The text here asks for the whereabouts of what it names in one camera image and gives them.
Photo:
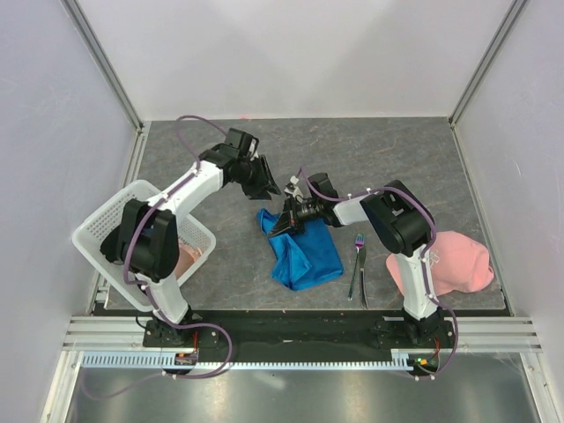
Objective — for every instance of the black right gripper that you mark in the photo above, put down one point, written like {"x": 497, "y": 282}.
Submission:
{"x": 284, "y": 222}

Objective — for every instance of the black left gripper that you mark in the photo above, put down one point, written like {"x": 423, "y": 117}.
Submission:
{"x": 264, "y": 181}

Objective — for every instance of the blue cloth napkin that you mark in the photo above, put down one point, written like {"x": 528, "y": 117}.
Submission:
{"x": 305, "y": 260}

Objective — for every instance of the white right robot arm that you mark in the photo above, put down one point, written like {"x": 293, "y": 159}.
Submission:
{"x": 403, "y": 225}

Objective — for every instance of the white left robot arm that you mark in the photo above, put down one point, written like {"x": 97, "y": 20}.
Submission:
{"x": 148, "y": 237}

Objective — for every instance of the iridescent rainbow fork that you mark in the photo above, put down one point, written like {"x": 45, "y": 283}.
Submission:
{"x": 359, "y": 245}

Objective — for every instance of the silver table knife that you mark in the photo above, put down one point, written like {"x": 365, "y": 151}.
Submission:
{"x": 362, "y": 274}

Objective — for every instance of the pink cap in basket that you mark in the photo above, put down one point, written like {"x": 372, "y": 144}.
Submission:
{"x": 188, "y": 255}

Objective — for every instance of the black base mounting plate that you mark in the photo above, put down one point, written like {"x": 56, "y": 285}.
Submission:
{"x": 297, "y": 336}

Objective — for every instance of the black cloth in basket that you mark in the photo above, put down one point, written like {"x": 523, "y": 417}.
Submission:
{"x": 108, "y": 247}

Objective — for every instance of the pink baseball cap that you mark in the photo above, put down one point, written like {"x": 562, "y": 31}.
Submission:
{"x": 458, "y": 263}

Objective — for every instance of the white plastic perforated basket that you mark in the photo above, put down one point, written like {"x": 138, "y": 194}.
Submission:
{"x": 88, "y": 237}

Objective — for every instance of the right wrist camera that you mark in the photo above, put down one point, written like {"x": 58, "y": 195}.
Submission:
{"x": 319, "y": 186}

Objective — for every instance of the left aluminium frame post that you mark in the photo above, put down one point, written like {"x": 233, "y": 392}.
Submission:
{"x": 99, "y": 55}

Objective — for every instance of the aluminium frame post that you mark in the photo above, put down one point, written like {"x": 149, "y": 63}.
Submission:
{"x": 493, "y": 49}
{"x": 99, "y": 55}

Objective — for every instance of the right aluminium frame post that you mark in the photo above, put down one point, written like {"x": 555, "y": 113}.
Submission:
{"x": 493, "y": 49}

